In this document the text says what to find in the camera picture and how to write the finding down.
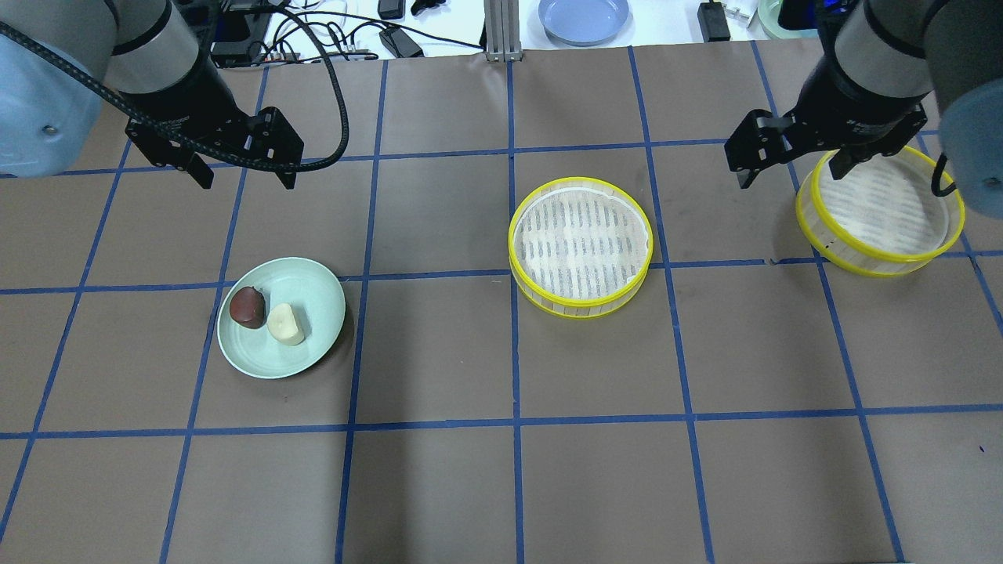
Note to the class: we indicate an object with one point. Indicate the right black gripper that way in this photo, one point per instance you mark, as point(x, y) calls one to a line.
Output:
point(856, 106)

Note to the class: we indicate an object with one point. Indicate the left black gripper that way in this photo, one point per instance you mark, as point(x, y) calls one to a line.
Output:
point(182, 95)

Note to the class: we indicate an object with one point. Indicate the yellow steamer basket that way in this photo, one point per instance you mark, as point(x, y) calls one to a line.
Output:
point(882, 220)

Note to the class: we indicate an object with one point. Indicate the white bun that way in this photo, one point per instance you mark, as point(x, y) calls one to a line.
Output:
point(283, 325)

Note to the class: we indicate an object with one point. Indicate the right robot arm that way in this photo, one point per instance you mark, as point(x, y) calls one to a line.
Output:
point(864, 97)

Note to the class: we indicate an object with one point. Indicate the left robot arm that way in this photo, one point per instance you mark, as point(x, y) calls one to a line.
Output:
point(156, 55)

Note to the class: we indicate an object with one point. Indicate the yellow steamer with cloth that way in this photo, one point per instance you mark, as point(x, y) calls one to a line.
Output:
point(579, 247)

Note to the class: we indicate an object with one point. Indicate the brown bun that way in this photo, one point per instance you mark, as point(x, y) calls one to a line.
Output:
point(247, 308)

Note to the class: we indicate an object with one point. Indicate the light green plate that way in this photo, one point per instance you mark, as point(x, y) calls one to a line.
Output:
point(317, 302)

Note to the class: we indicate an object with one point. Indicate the green bowl with blocks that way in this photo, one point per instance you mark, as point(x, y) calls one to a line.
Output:
point(768, 13)

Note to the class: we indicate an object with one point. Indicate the black power brick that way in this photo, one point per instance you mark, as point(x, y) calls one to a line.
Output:
point(712, 22)

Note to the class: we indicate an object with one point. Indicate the black power adapter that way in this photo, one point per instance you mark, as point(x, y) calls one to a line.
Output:
point(399, 44)

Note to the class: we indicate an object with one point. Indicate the blue plate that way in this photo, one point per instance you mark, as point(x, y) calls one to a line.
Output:
point(583, 23)

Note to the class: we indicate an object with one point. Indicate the aluminium frame post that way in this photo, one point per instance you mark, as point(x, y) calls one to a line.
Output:
point(502, 31)

